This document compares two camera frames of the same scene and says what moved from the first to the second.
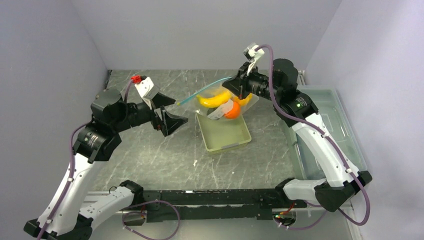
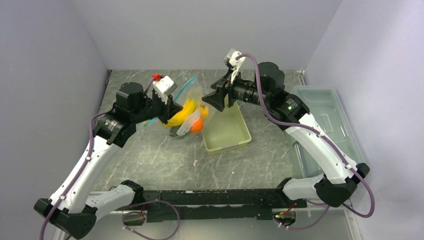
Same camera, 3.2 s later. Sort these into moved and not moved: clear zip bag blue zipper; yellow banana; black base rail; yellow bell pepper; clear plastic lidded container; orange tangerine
Moved: yellow banana; clear zip bag blue zipper; orange tangerine; yellow bell pepper
Not moved: black base rail; clear plastic lidded container
